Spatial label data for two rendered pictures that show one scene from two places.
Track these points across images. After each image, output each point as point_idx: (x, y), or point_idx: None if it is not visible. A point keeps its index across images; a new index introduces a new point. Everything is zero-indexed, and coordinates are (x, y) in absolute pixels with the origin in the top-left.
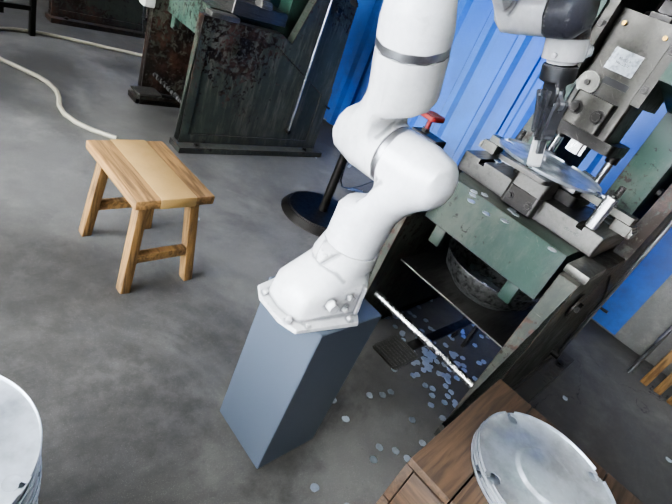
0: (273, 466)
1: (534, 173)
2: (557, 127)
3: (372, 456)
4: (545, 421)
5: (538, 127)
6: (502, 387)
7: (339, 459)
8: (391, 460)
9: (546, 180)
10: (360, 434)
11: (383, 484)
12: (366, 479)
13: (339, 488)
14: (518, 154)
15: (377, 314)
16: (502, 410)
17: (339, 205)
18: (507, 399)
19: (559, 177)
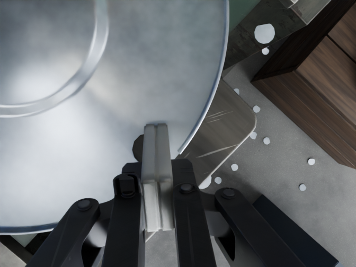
0: (294, 219)
1: (215, 149)
2: (282, 240)
3: (264, 142)
4: (344, 24)
5: (144, 258)
6: (310, 70)
7: (274, 169)
8: (262, 124)
9: (243, 113)
10: (245, 152)
11: (285, 132)
12: (285, 146)
13: (297, 168)
14: (42, 163)
15: (340, 266)
16: (346, 80)
17: None
18: (327, 69)
19: (138, 19)
